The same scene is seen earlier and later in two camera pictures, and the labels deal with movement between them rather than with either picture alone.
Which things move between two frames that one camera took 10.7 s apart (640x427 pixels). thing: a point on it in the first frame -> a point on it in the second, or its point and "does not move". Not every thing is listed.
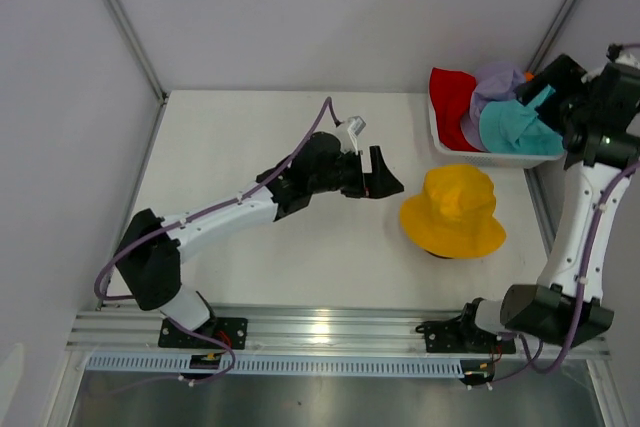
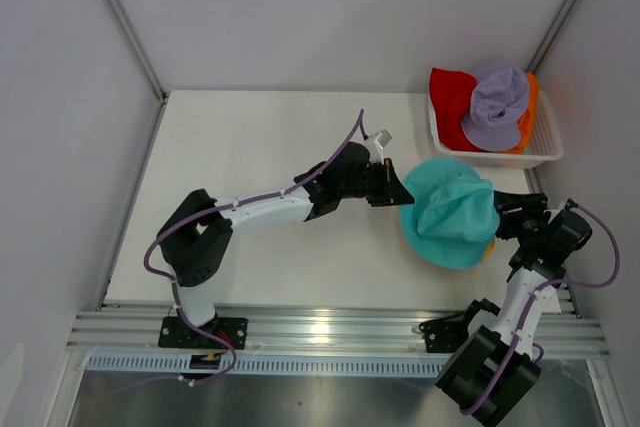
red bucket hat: x=450 y=94 does not move
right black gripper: x=562 y=75 -> x=507 y=201
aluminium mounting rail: x=304 y=331 does not move
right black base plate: x=463 y=336 does not move
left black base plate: x=230 y=330 does not move
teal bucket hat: x=512 y=127 -> x=454 y=218
